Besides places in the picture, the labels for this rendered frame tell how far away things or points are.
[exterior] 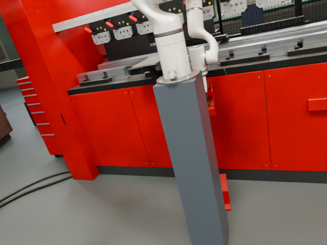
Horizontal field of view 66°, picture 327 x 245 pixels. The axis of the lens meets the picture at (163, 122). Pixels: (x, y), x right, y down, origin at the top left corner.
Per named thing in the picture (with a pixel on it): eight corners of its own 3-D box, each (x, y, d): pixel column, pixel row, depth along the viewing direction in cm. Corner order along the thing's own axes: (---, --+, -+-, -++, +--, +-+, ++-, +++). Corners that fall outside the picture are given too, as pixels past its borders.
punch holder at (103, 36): (94, 45, 199) (87, 23, 193) (100, 43, 206) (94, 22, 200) (110, 42, 193) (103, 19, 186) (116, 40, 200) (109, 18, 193)
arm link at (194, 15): (216, 8, 139) (220, 64, 141) (188, 14, 145) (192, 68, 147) (213, 3, 131) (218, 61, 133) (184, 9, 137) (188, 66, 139)
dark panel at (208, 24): (110, 67, 267) (97, 24, 250) (111, 66, 268) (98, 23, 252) (217, 48, 220) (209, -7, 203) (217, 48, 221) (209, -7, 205)
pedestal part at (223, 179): (201, 212, 172) (197, 198, 167) (201, 188, 194) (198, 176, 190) (231, 210, 167) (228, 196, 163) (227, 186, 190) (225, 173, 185)
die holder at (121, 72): (80, 85, 224) (76, 75, 220) (83, 83, 229) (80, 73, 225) (127, 78, 203) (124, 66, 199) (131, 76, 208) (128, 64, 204)
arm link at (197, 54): (209, 65, 145) (194, 67, 149) (206, 43, 139) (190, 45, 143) (207, 70, 138) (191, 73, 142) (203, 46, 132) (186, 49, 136)
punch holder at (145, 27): (138, 35, 182) (132, 10, 176) (143, 33, 189) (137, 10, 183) (157, 31, 176) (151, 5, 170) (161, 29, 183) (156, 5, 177)
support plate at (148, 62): (132, 68, 169) (131, 67, 169) (147, 59, 191) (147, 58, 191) (155, 64, 162) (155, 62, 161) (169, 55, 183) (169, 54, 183)
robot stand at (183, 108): (227, 258, 137) (193, 80, 99) (194, 254, 143) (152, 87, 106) (229, 231, 152) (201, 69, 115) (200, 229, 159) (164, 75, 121)
